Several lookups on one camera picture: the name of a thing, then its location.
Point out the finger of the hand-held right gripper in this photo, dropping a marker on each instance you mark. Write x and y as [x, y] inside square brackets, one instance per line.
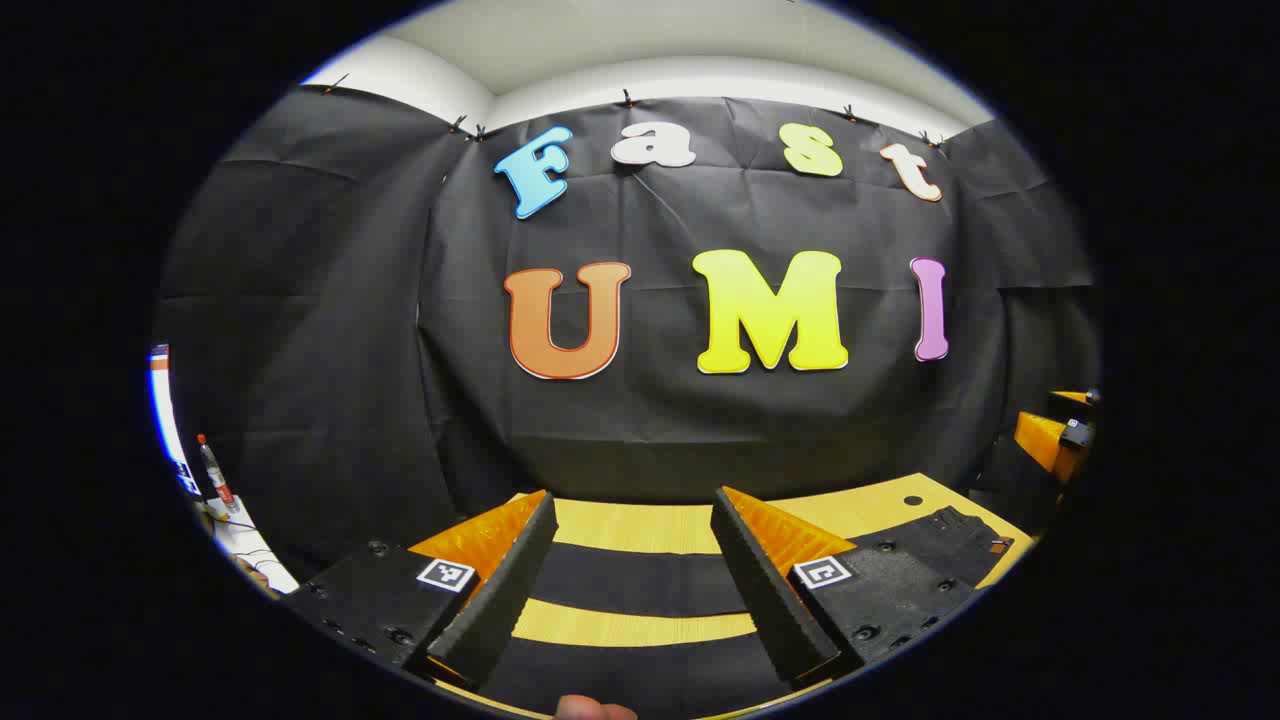
[1040, 440]
[1072, 398]

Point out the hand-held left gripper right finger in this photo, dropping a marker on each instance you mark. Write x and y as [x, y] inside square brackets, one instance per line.
[765, 590]

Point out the white side desk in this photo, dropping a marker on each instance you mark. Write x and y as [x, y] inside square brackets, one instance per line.
[240, 545]

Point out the black backdrop cloth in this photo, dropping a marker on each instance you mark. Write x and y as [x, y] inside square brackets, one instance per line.
[650, 430]

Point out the dark jeans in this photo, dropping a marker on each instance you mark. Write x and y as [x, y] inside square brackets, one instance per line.
[640, 585]

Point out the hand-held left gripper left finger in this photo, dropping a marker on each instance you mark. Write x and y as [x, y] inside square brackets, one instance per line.
[500, 590]

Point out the red-capped bottle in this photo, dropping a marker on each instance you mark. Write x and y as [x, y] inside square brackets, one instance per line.
[215, 475]

